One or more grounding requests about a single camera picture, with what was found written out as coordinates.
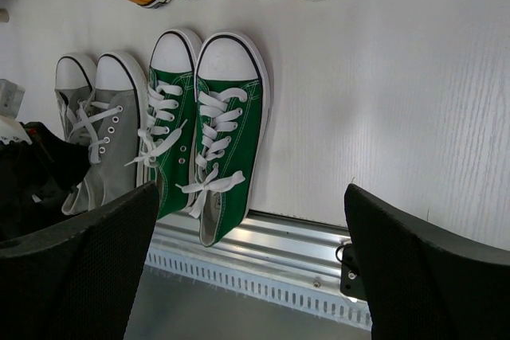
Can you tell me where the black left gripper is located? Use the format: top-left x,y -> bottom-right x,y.
1,119 -> 90,240

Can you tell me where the green canvas sneaker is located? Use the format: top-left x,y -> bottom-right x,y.
180,31 -> 272,247
125,28 -> 202,219

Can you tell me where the grey canvas sneaker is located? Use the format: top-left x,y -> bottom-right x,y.
54,53 -> 96,146
61,51 -> 147,216

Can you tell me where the aluminium mounting rail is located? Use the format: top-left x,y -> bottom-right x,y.
151,211 -> 350,295

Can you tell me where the slotted grey cable duct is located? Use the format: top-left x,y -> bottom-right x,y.
145,248 -> 372,330

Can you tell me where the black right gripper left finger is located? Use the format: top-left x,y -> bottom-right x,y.
1,182 -> 159,339

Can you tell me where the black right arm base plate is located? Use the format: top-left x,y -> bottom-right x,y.
335,240 -> 367,302

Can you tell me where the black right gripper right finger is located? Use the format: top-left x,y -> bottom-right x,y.
344,184 -> 509,339

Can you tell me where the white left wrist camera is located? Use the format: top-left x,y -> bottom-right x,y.
0,79 -> 32,145

